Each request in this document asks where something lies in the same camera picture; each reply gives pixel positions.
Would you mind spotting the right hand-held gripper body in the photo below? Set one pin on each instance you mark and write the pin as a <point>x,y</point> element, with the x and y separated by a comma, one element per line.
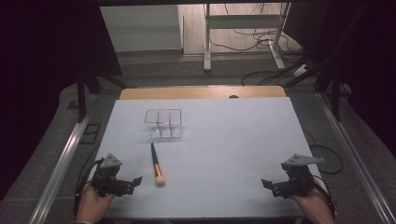
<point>295,179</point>

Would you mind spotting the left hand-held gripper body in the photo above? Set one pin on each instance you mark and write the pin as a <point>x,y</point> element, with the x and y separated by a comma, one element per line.
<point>106,182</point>

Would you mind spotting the clear acrylic organizer box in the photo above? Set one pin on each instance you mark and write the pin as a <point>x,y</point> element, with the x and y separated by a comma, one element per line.
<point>163,124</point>

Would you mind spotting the person's left hand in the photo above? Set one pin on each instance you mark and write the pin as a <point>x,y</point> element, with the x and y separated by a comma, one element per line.
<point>93,205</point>

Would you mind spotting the person's right hand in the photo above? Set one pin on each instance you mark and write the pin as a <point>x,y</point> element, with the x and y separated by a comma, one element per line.
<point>314,207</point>

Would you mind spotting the silver wristwatch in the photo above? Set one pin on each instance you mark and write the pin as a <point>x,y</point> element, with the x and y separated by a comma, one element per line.
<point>81,222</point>

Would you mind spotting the white board sheet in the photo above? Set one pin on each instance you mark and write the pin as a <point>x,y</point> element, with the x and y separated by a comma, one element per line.
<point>218,161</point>

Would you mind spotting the black floor plate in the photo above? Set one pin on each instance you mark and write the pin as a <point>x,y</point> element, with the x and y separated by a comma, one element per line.
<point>91,129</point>

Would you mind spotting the black metal stand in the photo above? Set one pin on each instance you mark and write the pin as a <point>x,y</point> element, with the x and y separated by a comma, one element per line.
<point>81,99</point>
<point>335,99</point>

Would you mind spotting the black table grommet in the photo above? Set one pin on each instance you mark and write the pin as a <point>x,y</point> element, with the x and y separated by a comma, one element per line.
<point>233,96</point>

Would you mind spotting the white power strip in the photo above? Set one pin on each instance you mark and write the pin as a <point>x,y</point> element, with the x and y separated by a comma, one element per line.
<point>300,70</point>

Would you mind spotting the white cabinet panel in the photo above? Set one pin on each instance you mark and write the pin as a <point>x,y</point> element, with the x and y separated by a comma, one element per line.
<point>141,28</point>

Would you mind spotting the aluminium floor rail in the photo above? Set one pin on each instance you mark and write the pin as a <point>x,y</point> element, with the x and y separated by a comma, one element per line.
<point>59,168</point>
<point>351,155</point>

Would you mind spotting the white desk frame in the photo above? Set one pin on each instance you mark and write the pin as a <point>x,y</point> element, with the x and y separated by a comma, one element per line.
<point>207,40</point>

